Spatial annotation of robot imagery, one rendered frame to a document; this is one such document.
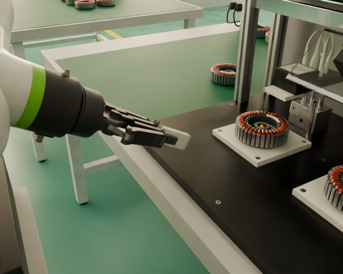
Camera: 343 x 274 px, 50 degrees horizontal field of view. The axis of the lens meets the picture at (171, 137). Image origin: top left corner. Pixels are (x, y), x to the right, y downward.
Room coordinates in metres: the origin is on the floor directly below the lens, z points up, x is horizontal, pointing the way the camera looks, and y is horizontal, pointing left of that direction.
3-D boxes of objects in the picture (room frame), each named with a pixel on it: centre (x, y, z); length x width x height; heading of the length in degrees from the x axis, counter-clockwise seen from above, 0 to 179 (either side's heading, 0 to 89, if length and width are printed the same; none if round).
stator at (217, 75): (1.10, -0.18, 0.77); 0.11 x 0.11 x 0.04
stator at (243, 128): (0.69, -0.19, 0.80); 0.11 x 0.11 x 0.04
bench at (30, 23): (2.75, 0.75, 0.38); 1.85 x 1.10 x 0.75; 30
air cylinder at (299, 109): (0.76, -0.32, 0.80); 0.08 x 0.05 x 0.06; 30
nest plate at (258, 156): (0.69, -0.19, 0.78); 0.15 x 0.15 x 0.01; 30
